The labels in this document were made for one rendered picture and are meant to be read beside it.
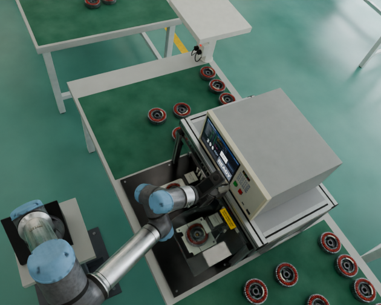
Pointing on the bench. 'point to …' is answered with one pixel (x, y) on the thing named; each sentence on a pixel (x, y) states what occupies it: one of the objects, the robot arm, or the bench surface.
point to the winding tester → (271, 150)
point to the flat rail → (194, 157)
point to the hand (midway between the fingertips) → (228, 184)
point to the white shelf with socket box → (209, 23)
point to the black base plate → (179, 287)
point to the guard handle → (183, 245)
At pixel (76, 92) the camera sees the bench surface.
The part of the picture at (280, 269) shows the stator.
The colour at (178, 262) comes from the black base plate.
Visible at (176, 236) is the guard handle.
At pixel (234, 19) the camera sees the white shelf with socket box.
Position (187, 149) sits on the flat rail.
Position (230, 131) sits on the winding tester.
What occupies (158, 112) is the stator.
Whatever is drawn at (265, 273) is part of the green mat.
